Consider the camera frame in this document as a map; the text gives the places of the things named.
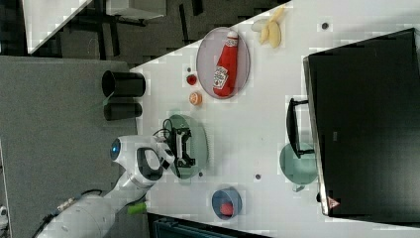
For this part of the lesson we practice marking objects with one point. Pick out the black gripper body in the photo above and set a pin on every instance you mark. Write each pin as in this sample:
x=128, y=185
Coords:
x=177, y=141

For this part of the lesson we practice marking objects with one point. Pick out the green plastic strainer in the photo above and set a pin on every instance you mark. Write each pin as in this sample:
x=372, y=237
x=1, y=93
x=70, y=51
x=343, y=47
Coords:
x=197, y=146

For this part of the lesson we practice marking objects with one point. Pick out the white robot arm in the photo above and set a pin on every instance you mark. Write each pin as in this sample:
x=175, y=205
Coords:
x=144, y=160

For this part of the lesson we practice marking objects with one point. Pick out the orange slice toy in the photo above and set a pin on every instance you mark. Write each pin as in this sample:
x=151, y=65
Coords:
x=195, y=98

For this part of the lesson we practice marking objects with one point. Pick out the red toy strawberry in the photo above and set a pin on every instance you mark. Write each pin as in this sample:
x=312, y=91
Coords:
x=191, y=79

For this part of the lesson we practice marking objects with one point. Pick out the black cylinder container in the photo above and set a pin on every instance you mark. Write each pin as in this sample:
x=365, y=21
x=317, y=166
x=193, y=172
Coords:
x=123, y=84
x=119, y=111

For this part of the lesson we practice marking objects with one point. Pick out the red ketchup bottle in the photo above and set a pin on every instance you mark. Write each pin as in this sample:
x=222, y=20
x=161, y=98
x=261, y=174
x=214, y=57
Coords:
x=225, y=73

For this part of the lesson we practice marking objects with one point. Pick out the blue bowl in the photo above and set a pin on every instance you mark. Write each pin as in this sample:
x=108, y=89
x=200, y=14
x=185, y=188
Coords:
x=229, y=194

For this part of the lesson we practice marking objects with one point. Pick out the strawberry in blue bowl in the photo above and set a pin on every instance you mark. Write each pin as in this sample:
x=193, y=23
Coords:
x=227, y=209

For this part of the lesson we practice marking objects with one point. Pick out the grey round plate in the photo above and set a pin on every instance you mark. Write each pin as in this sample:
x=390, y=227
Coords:
x=208, y=55

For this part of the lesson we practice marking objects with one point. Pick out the green mug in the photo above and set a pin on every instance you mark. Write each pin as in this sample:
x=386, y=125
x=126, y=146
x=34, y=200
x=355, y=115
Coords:
x=301, y=171

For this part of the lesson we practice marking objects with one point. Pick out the peeled toy banana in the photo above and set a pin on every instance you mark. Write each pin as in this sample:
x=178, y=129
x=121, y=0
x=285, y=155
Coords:
x=269, y=29

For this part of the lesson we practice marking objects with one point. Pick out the black toaster oven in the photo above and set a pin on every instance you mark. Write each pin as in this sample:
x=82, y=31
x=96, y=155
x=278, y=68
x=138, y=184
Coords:
x=363, y=101

